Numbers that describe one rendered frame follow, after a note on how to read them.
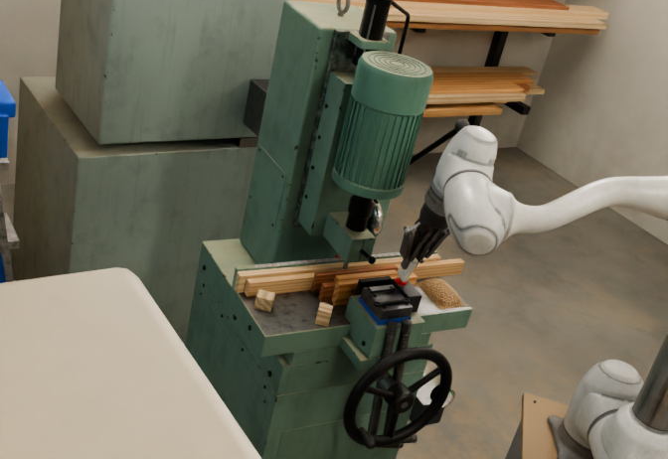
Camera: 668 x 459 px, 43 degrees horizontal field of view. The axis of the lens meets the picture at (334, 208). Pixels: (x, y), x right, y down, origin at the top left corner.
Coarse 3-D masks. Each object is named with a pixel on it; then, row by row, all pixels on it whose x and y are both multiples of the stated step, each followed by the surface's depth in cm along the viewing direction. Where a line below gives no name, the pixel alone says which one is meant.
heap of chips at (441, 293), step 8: (424, 280) 229; (432, 280) 228; (440, 280) 229; (424, 288) 227; (432, 288) 225; (440, 288) 225; (448, 288) 225; (432, 296) 224; (440, 296) 223; (448, 296) 223; (456, 296) 224; (440, 304) 222; (448, 304) 222; (456, 304) 223; (464, 304) 225
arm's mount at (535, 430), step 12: (528, 396) 242; (528, 408) 238; (540, 408) 239; (552, 408) 240; (564, 408) 241; (528, 420) 233; (540, 420) 234; (528, 432) 229; (540, 432) 230; (528, 444) 225; (540, 444) 226; (552, 444) 227; (528, 456) 221; (540, 456) 222; (552, 456) 223
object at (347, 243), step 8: (328, 216) 217; (336, 216) 217; (344, 216) 218; (328, 224) 218; (336, 224) 214; (344, 224) 214; (328, 232) 218; (336, 232) 214; (344, 232) 211; (352, 232) 211; (360, 232) 212; (368, 232) 212; (328, 240) 218; (336, 240) 215; (344, 240) 211; (352, 240) 208; (360, 240) 209; (368, 240) 210; (336, 248) 215; (344, 248) 211; (352, 248) 209; (360, 248) 210; (368, 248) 212; (344, 256) 211; (352, 256) 211; (360, 256) 212
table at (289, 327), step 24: (240, 312) 206; (264, 312) 203; (288, 312) 205; (312, 312) 207; (336, 312) 209; (432, 312) 218; (456, 312) 222; (264, 336) 195; (288, 336) 198; (312, 336) 201; (336, 336) 205; (360, 360) 199
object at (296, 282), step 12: (420, 264) 231; (432, 264) 232; (444, 264) 234; (456, 264) 236; (276, 276) 210; (288, 276) 211; (300, 276) 212; (312, 276) 214; (420, 276) 232; (432, 276) 234; (252, 288) 206; (264, 288) 208; (276, 288) 210; (288, 288) 212; (300, 288) 214
